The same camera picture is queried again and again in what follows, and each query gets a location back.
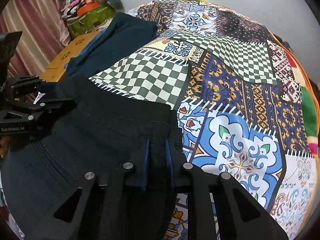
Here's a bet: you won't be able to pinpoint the colourful fleece blanket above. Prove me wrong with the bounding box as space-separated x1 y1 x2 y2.
272 37 320 158

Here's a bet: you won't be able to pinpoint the flat orange box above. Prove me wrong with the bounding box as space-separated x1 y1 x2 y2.
76 1 103 17

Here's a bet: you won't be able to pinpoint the striped orange cloth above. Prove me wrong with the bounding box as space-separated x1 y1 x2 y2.
96 19 112 32

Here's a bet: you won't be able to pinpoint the wooden lap desk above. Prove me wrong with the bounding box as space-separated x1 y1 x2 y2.
39 33 97 82

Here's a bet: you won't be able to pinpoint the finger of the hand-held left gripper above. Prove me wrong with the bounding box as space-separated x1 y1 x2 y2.
10 76 48 98
15 97 77 122

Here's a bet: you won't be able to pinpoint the dark teal pants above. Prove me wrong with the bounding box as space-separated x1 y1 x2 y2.
65 11 158 80

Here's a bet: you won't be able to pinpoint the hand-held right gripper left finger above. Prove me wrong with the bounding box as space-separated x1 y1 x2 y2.
25 139 151 240

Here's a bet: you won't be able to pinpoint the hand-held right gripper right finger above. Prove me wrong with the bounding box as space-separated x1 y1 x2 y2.
165 139 288 240

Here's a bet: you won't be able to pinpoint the striped pink curtain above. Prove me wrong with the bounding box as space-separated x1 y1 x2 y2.
0 0 72 77

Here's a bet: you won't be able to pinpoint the green fabric bag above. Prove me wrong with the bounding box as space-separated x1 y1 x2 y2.
66 2 118 39

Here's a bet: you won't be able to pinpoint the pile of clothes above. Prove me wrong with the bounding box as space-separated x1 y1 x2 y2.
60 0 87 19

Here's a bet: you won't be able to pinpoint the black pants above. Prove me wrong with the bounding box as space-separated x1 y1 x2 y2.
0 74 188 240

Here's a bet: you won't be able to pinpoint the patchwork printed blanket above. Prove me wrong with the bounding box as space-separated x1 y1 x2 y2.
89 0 319 240

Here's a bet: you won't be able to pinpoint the blue jeans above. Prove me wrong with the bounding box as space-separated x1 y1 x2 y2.
64 29 108 72

